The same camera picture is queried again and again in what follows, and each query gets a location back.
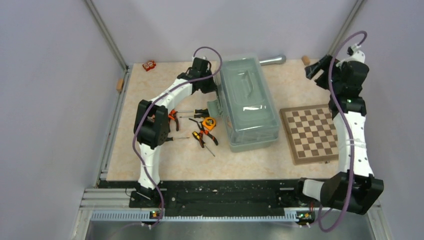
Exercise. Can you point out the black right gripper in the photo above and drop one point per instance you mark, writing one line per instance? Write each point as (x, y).
(311, 70)

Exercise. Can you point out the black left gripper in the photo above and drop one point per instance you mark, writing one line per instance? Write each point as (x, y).
(211, 88)

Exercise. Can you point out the translucent green plastic toolbox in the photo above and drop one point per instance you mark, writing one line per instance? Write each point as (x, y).
(244, 102)

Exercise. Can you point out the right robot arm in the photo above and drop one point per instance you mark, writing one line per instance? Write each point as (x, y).
(355, 179)

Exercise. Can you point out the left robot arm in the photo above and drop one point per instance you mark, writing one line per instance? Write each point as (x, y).
(152, 127)

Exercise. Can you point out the wooden block back right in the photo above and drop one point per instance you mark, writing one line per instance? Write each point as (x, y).
(305, 60)

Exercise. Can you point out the black yellow screwdriver upper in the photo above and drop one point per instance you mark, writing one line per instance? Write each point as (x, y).
(195, 111)

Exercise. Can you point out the black yellow screwdriver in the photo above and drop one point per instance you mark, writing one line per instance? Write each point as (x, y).
(209, 150)
(195, 111)
(170, 139)

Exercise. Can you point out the silver metal cylinder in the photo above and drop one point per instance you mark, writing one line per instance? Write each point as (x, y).
(277, 60)

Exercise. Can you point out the red owl toy block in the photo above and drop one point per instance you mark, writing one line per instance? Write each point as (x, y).
(149, 65)

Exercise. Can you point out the orange tape measure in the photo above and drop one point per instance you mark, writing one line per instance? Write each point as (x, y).
(209, 123)

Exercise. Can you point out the orange black cutting pliers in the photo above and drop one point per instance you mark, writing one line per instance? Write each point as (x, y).
(172, 116)

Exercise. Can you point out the wooden chessboard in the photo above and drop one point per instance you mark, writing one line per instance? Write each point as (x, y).
(311, 134)

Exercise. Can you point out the black yellow screwdriver lower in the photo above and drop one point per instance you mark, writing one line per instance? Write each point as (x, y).
(170, 139)

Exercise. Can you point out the black yellow screwdriver near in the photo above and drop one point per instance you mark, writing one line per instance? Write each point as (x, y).
(209, 150)

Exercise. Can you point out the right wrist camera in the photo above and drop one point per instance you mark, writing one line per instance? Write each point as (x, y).
(355, 54)

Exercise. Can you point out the wooden block left rail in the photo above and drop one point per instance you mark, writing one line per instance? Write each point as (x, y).
(120, 85)

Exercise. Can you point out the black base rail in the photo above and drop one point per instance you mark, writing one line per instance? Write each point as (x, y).
(217, 198)

